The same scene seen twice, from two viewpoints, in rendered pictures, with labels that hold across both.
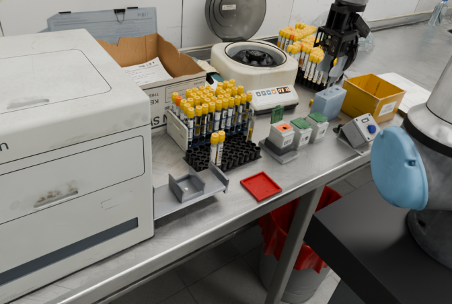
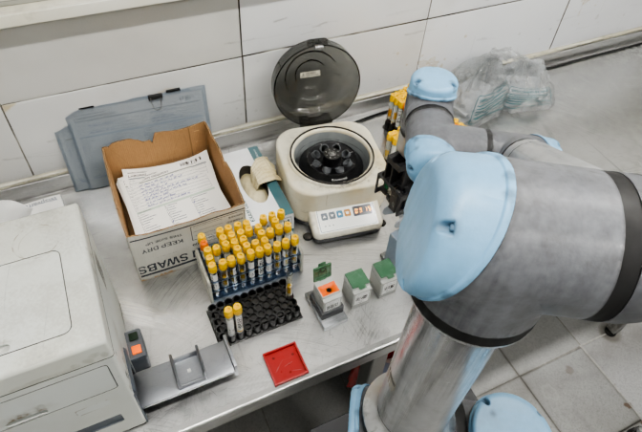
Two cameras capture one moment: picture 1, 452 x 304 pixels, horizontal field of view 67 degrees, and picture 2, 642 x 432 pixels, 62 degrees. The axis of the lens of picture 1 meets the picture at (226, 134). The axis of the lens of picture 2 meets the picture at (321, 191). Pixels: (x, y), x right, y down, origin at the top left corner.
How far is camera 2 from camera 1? 0.51 m
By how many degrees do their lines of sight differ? 14
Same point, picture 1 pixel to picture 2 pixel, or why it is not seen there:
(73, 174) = (39, 401)
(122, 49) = (159, 145)
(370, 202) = not seen: hidden behind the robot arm
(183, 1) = (245, 71)
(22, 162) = not seen: outside the picture
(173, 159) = (195, 313)
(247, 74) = (307, 196)
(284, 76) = (363, 193)
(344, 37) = (401, 198)
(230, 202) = (243, 383)
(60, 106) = (16, 357)
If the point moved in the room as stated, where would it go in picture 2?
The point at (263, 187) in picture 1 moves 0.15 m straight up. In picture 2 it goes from (288, 366) to (288, 327)
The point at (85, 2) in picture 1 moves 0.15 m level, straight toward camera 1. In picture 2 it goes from (111, 93) to (104, 138)
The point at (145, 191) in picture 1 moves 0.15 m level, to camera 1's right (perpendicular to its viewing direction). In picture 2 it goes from (123, 397) to (214, 423)
